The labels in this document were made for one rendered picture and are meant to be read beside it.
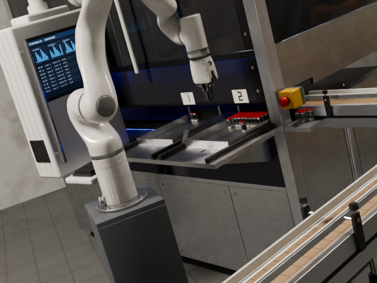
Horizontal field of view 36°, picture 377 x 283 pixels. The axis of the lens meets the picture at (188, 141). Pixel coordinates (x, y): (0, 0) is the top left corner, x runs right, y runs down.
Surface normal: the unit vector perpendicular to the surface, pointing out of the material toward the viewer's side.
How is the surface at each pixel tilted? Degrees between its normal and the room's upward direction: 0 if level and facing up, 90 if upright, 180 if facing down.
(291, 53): 90
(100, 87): 61
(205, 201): 90
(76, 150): 90
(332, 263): 90
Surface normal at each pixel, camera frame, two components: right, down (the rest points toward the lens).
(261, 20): 0.66, 0.03
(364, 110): -0.70, 0.37
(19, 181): 0.33, 0.17
